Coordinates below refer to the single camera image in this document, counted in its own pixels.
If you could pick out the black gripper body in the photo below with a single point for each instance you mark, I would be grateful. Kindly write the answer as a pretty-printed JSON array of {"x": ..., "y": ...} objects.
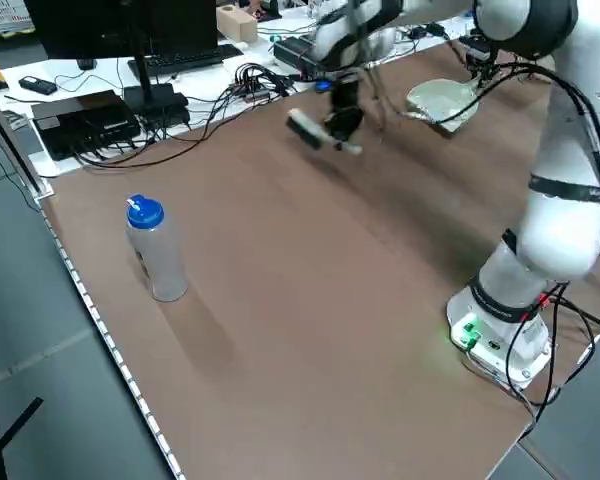
[
  {"x": 482, "y": 55},
  {"x": 346, "y": 95}
]

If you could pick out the beige hand brush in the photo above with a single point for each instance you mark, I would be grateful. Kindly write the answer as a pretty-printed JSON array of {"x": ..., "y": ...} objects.
[{"x": 307, "y": 130}]

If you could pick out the grey-green plastic dustpan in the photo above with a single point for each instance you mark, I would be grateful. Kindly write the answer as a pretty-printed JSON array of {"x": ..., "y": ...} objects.
[{"x": 440, "y": 102}]

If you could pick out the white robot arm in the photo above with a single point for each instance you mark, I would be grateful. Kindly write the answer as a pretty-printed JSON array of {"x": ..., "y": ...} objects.
[{"x": 565, "y": 225}]

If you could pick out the grey ridged electronics box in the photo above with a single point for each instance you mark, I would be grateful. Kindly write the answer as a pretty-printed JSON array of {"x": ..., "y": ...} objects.
[{"x": 295, "y": 52}]

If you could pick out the black usb hub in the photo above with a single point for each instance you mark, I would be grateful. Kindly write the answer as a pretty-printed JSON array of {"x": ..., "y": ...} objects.
[{"x": 252, "y": 82}]

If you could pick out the small cardboard box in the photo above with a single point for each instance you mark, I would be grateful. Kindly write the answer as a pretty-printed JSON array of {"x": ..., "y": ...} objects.
[{"x": 237, "y": 22}]

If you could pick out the black keyboard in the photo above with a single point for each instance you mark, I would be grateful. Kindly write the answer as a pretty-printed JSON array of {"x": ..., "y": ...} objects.
[{"x": 190, "y": 57}]

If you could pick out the clear bottle blue cap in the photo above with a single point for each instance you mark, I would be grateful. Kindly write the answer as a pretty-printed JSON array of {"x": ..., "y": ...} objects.
[{"x": 157, "y": 250}]

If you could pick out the black computer monitor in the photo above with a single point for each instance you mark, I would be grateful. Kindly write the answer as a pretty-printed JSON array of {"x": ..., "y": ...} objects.
[{"x": 130, "y": 25}]

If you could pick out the flat black electronics box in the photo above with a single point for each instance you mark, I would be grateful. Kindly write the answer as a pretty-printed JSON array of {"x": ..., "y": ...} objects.
[{"x": 85, "y": 120}]

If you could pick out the black handheld remote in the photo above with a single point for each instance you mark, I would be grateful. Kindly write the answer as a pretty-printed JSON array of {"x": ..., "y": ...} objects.
[{"x": 37, "y": 85}]

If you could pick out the aluminium profile post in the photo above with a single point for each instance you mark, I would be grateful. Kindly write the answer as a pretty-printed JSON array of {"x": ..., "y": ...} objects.
[{"x": 10, "y": 140}]

